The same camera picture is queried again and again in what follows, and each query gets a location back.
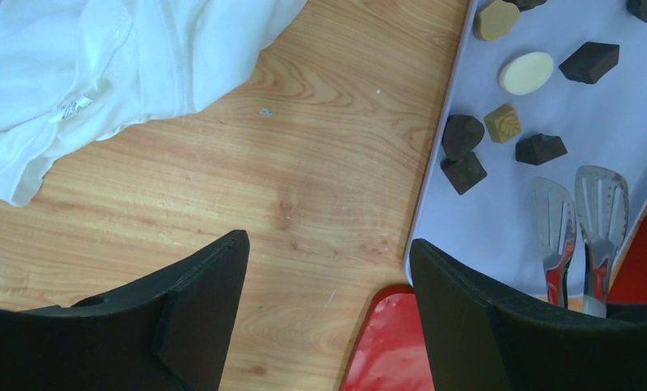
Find dark shell chocolate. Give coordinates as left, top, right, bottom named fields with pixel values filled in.
left=442, top=114, right=485, bottom=160

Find white oval chocolate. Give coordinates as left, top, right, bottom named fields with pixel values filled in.
left=499, top=51, right=554, bottom=96

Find dark round chocolate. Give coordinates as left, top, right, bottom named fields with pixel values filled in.
left=505, top=0, right=547, bottom=12

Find metal tweezers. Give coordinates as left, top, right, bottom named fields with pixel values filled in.
left=530, top=165, right=630, bottom=318

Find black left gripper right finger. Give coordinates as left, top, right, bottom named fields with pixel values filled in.
left=409, top=239, right=647, bottom=390

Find dark pyramid chocolate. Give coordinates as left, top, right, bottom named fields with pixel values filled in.
left=559, top=42, right=620, bottom=85

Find dark square chocolate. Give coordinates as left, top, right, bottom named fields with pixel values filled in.
left=440, top=152, right=487, bottom=195

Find white crumpled cloth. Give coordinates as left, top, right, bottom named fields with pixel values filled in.
left=0, top=0, right=304, bottom=206

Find red box lid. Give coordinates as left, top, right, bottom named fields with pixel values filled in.
left=339, top=285, right=434, bottom=391

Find tan square chocolate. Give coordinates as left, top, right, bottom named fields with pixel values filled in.
left=484, top=104, right=522, bottom=143

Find lavender plastic tray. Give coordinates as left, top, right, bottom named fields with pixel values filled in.
left=411, top=1, right=647, bottom=297

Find red box with white paper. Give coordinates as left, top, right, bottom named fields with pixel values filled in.
left=606, top=204, right=647, bottom=306

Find dark brown block chocolate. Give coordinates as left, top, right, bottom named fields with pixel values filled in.
left=515, top=134, right=568, bottom=165

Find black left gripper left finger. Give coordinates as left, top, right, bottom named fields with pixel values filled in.
left=0, top=230, right=250, bottom=390

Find tan round chocolate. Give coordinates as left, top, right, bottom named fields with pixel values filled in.
left=473, top=0, right=520, bottom=42

